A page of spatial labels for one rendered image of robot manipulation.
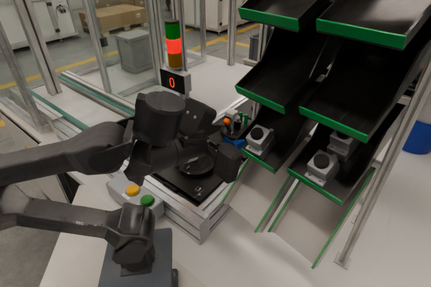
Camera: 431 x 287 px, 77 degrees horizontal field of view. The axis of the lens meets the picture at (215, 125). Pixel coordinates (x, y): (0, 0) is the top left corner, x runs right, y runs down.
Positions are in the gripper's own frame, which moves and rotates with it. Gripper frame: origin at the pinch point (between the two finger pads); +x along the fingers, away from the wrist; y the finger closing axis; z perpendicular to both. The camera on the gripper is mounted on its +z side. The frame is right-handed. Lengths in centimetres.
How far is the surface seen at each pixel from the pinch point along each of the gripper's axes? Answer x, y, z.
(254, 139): 11.8, -0.2, -3.1
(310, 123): 23.1, -6.4, 2.3
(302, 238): 21.1, -16.1, -25.2
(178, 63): 23, 46, 1
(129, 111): 24, 81, -33
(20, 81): -15, 104, -24
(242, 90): 8.8, 4.2, 7.5
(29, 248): -17, 121, -142
